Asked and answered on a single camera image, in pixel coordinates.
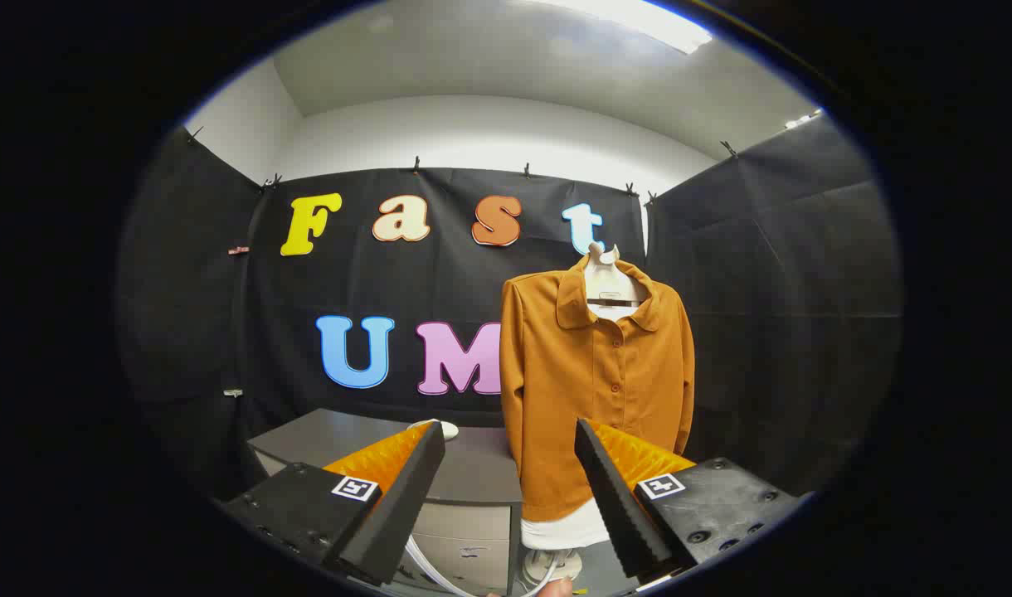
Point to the small ceiling light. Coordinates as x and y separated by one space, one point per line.
805 118

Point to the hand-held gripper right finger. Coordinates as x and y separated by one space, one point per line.
618 506

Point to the row of black cloth clips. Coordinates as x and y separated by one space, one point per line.
416 164

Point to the long ceiling light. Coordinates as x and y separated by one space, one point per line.
655 25

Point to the orange button-up shirt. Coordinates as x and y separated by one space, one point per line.
572 390

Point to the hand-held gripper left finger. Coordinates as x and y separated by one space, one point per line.
398 514

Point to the grey drawer cabinet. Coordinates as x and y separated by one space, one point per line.
473 473

